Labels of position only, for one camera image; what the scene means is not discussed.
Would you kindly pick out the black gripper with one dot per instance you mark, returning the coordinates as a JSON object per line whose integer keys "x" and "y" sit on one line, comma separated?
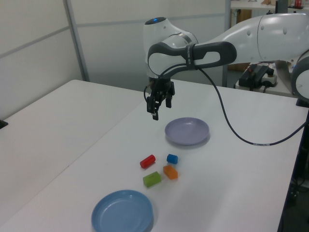
{"x": 160, "y": 85}

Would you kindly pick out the blue hexagonal block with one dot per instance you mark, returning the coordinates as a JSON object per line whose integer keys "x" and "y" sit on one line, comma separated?
{"x": 172, "y": 158}

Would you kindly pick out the red cylinder block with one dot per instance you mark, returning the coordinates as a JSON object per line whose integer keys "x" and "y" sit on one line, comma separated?
{"x": 147, "y": 161}

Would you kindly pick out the orange rectangular block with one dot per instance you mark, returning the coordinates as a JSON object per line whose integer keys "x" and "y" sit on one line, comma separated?
{"x": 170, "y": 172}

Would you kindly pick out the green rectangular block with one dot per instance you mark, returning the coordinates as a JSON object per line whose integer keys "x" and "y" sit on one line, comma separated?
{"x": 152, "y": 179}

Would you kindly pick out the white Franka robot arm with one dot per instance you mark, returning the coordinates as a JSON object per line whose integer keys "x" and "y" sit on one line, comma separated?
{"x": 265, "y": 36}

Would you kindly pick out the lilac plate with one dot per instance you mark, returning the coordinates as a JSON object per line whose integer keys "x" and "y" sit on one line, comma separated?
{"x": 187, "y": 131}

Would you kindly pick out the black power box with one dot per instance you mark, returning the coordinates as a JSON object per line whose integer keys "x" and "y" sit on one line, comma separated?
{"x": 253, "y": 76}

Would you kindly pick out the blue plate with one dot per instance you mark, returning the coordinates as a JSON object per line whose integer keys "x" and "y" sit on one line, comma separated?
{"x": 120, "y": 212}

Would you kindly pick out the white background desk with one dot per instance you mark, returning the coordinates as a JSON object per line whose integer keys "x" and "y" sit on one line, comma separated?
{"x": 253, "y": 6}

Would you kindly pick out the black monitor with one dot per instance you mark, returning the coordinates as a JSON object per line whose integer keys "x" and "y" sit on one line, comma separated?
{"x": 281, "y": 6}

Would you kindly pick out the red can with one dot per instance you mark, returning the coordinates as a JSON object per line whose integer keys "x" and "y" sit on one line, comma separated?
{"x": 298, "y": 3}

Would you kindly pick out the grey metal partition post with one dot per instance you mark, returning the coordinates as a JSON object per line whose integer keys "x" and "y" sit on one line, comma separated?
{"x": 77, "y": 41}
{"x": 228, "y": 14}

